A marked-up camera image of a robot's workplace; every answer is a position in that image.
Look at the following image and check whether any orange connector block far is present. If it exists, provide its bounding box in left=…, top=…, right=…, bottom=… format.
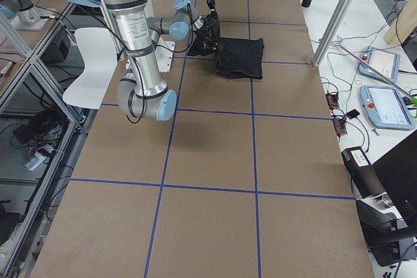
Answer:
left=326, top=93, right=339, bottom=109

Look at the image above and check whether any white power strip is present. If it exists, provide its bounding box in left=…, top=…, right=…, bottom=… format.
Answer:
left=25, top=148, right=49, bottom=171

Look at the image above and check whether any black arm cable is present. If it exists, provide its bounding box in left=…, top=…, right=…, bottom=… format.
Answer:
left=97, top=1, right=196, bottom=126

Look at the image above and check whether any orange connector block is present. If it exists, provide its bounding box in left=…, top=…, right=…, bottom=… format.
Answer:
left=326, top=93, right=339, bottom=109
left=332, top=114, right=347, bottom=137

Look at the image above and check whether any orange connector block near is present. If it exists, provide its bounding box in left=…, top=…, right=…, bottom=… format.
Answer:
left=332, top=114, right=347, bottom=137

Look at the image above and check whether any teach pendant tablet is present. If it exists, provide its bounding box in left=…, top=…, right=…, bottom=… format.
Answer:
left=360, top=85, right=416, bottom=130
left=360, top=46, right=401, bottom=83

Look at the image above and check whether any black monitor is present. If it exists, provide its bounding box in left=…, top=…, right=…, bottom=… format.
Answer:
left=373, top=132, right=416, bottom=225

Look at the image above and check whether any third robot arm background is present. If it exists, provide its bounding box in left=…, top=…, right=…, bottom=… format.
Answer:
left=1, top=0, right=49, bottom=31

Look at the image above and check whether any black box with label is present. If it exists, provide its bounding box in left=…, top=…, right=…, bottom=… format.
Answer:
left=341, top=146, right=385, bottom=198

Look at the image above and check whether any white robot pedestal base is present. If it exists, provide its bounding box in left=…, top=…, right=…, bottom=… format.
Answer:
left=149, top=29, right=175, bottom=73

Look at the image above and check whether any lower teach pendant tablet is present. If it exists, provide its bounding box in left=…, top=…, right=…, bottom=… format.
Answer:
left=360, top=85, right=416, bottom=130

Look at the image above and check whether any upper teach pendant tablet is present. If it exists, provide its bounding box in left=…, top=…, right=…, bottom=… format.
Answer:
left=360, top=46, right=401, bottom=83

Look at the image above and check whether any black graphic t-shirt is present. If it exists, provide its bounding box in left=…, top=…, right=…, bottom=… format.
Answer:
left=188, top=37, right=265, bottom=79

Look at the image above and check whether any white plastic chair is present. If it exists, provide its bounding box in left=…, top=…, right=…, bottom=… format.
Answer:
left=63, top=27, right=118, bottom=109

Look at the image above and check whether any aluminium frame post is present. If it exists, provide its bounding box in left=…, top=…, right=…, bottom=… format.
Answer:
left=311, top=0, right=352, bottom=67

